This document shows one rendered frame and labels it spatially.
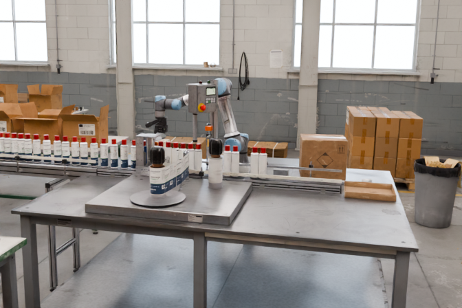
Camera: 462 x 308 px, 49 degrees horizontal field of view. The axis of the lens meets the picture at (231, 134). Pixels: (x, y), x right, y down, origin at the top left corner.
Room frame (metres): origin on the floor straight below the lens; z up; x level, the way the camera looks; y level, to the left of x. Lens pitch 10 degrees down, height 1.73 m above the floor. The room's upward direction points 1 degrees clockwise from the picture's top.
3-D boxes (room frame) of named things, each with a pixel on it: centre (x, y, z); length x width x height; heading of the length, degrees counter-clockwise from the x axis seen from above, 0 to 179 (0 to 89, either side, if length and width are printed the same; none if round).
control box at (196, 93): (3.38, 0.19, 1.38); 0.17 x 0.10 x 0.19; 133
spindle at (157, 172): (2.72, 0.40, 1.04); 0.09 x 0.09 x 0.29
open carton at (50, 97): (7.00, 2.59, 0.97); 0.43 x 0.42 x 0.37; 167
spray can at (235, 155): (3.24, -0.03, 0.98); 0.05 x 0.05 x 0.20
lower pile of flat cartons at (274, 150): (7.78, -0.55, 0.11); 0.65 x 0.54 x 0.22; 78
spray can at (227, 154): (3.26, 0.02, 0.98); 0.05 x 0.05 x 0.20
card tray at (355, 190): (3.06, -0.87, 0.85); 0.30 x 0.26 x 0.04; 78
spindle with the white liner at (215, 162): (2.98, 0.09, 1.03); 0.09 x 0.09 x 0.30
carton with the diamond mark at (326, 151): (3.42, -0.63, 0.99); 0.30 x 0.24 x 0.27; 85
